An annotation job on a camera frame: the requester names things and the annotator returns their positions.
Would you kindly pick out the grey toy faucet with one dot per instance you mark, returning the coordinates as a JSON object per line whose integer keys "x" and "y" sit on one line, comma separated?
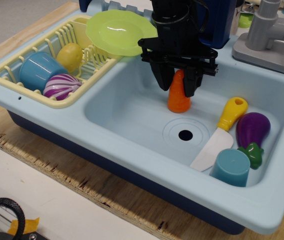
{"x": 263, "y": 45}

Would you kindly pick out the blue cup in rack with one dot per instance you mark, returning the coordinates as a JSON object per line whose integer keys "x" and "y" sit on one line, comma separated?
{"x": 37, "y": 69}

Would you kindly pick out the light green plastic plate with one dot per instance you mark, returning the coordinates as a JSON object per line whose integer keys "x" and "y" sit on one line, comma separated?
{"x": 117, "y": 32}

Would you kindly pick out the purple toy eggplant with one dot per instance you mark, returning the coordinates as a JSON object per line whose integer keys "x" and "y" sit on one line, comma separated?
{"x": 251, "y": 130}

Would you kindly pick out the yellow handled toy knife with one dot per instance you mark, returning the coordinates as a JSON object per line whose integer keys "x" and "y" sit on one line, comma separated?
{"x": 221, "y": 139}

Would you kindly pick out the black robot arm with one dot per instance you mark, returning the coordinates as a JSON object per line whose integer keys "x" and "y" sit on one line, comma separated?
{"x": 178, "y": 10}

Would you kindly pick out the dark blue plastic box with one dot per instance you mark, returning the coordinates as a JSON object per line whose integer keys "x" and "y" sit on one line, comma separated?
{"x": 217, "y": 30}

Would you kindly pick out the green object in background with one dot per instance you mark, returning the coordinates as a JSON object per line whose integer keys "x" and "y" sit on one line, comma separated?
{"x": 245, "y": 20}

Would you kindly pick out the yellow toy potato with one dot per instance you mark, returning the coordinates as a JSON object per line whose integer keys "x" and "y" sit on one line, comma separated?
{"x": 70, "y": 56}

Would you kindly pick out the yellow tape piece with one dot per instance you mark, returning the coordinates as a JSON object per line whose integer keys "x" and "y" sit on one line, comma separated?
{"x": 31, "y": 225}

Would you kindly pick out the cream yellow dish rack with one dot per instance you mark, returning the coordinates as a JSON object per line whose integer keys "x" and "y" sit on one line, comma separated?
{"x": 95, "y": 62}

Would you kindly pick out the blue cup in sink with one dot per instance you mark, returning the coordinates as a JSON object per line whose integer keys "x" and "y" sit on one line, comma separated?
{"x": 231, "y": 167}

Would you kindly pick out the orange toy carrot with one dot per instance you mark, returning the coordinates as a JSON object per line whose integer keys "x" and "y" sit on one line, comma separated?
{"x": 177, "y": 101}

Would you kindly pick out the purple white toy onion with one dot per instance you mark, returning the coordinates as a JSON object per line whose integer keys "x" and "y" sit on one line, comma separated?
{"x": 60, "y": 86}

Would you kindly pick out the light blue toy sink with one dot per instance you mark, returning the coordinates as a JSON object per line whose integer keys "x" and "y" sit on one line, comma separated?
{"x": 122, "y": 125}

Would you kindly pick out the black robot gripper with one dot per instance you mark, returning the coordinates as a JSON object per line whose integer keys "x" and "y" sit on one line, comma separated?
{"x": 177, "y": 47}

